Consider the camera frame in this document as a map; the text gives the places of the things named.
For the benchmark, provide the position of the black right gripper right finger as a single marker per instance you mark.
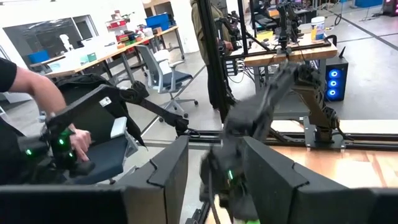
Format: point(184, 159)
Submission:
point(273, 189)

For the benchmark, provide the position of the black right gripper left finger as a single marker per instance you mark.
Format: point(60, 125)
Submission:
point(168, 186)

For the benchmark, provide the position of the black station robot arm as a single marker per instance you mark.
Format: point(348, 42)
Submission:
point(286, 25)
point(228, 31)

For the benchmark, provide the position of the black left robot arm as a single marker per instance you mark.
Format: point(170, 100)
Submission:
point(314, 99)

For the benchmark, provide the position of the chair with blue seat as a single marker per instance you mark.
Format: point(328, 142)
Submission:
point(105, 155)

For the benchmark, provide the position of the person's hand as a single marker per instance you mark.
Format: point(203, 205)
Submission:
point(81, 143)

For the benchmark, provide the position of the grey white office chair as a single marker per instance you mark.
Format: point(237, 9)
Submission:
point(164, 77)

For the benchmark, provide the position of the computer tower blue lights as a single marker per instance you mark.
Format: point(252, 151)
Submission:
point(335, 77)

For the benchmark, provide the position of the wooden station table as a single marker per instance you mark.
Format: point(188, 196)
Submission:
point(292, 54)

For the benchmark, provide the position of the long wooden workbench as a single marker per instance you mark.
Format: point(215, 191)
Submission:
point(102, 56)

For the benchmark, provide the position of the person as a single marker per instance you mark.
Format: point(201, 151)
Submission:
point(199, 31)
point(34, 87)

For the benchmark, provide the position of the blue storage bin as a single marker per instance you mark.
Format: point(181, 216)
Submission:
point(38, 57)
point(157, 21)

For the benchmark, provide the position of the Lysol wipes canister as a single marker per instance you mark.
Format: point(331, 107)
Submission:
point(317, 29)

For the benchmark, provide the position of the dark glass window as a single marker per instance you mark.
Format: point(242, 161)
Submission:
point(46, 37)

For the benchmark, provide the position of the computer tower pink lights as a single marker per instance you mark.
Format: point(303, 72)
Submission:
point(391, 7)

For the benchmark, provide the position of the black frame post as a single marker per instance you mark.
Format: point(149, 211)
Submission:
point(214, 62)

